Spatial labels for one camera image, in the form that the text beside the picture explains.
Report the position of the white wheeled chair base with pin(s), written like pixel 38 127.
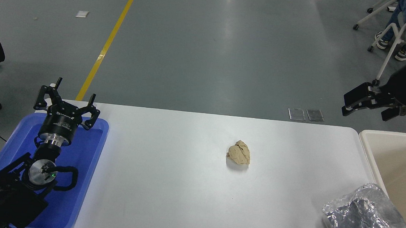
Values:
pixel 374 11

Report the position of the large pale bin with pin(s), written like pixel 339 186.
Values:
pixel 402 162

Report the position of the crumpled tan paper ball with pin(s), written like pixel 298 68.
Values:
pixel 239 153

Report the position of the blue plastic tray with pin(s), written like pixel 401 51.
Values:
pixel 83 162

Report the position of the metal floor plate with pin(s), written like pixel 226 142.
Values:
pixel 315 115
pixel 296 114

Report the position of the silver foil plate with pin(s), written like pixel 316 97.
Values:
pixel 361 217

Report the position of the white frame wheeled chair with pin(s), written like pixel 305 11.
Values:
pixel 397 33

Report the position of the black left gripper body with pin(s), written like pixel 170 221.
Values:
pixel 59 124

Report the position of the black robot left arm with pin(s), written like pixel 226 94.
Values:
pixel 8 196

